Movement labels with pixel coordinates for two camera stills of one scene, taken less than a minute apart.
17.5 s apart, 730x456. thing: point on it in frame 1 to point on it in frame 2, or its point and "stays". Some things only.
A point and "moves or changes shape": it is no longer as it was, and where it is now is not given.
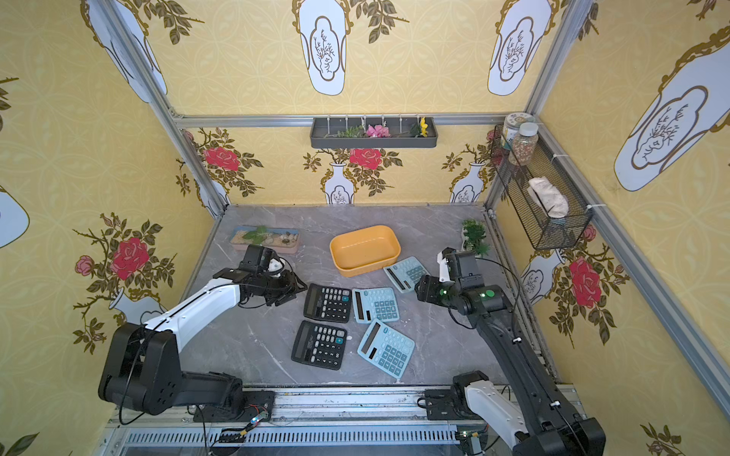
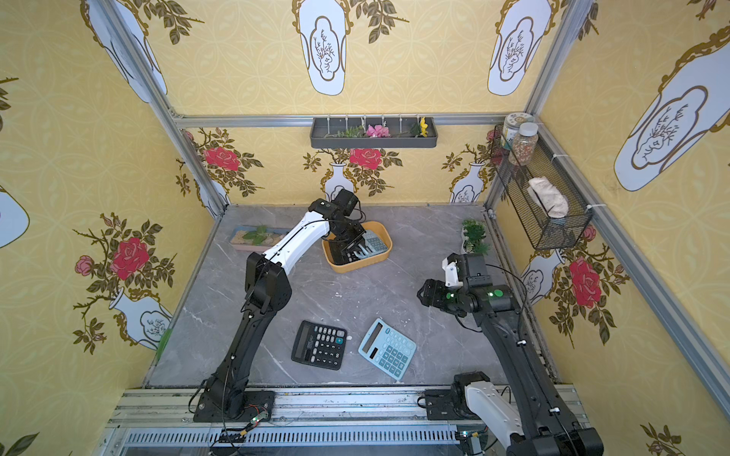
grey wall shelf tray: x=399 y=126 stays
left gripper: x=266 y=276 to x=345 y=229
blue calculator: x=387 y=349 stays
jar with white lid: x=526 y=143 stays
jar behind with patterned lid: x=511 y=123 stays
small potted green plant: x=473 y=237 stays
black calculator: x=327 y=302 to x=341 y=256
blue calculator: x=406 y=273 to x=373 y=243
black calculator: x=318 y=345 stays
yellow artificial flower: x=423 y=126 stays
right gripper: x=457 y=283 stays
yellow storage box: x=364 y=250 moves or changes shape
